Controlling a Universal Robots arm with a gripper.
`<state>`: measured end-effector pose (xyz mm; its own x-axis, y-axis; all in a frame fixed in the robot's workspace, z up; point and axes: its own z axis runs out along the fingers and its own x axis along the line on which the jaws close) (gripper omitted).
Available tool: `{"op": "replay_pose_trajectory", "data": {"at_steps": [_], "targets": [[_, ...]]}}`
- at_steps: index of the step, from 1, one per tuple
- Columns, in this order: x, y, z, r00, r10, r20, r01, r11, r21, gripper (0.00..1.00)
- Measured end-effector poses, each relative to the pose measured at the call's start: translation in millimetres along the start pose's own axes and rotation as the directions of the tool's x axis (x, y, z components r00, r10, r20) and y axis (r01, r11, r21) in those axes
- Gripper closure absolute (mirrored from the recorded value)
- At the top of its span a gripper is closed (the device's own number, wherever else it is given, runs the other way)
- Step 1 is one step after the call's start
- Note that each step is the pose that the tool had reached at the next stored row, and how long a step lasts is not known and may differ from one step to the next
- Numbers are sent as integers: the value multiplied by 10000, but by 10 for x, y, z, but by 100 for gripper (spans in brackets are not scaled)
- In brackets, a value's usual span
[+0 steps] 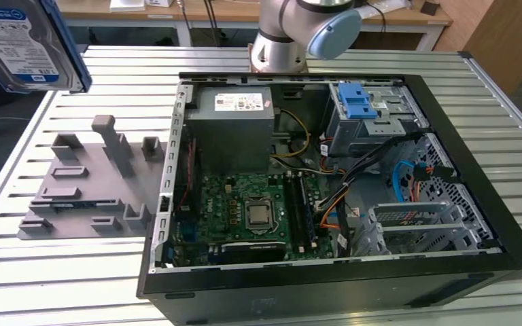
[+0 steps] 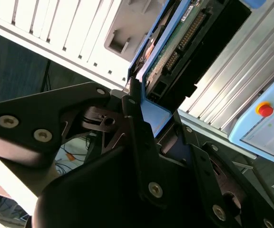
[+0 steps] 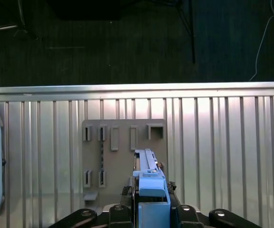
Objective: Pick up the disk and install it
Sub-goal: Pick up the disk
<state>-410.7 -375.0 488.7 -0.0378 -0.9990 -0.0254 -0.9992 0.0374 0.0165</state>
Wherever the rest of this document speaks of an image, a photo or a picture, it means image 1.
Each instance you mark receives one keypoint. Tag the hard disk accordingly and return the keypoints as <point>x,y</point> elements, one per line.
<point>12,44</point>

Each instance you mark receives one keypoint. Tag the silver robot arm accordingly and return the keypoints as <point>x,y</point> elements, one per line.
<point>280,27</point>

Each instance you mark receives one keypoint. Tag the metal disk bay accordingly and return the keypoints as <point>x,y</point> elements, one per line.
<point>424,229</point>

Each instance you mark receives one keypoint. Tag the grey power supply unit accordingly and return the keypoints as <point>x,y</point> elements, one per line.
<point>229,142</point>

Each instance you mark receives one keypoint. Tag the silver CPU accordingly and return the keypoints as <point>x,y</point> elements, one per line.
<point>259,215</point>

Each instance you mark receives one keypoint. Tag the CPU socket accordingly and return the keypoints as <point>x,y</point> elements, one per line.
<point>246,217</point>

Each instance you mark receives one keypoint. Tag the green motherboard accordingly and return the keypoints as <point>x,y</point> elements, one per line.
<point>221,210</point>

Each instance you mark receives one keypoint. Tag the installed RAM stick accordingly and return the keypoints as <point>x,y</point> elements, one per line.
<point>308,210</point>

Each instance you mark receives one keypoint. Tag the metal drive cage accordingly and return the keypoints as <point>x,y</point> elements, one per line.
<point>348,136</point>

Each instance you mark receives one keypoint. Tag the black graphics card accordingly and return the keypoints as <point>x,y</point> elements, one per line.
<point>251,251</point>

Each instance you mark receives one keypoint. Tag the blue plastic drive latch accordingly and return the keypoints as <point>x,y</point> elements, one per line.
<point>356,102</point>

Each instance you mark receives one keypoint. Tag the grey plastic parts rack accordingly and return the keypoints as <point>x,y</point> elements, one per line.
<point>94,190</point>

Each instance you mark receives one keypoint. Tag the black open PC case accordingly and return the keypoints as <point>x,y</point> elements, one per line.
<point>334,288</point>

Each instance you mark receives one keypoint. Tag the RAM stick on rack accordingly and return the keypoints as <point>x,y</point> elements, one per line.
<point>75,204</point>

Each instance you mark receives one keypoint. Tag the wooden desk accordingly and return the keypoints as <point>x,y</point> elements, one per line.
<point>225,15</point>

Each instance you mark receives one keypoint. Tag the white box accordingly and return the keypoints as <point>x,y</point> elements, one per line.
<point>127,5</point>

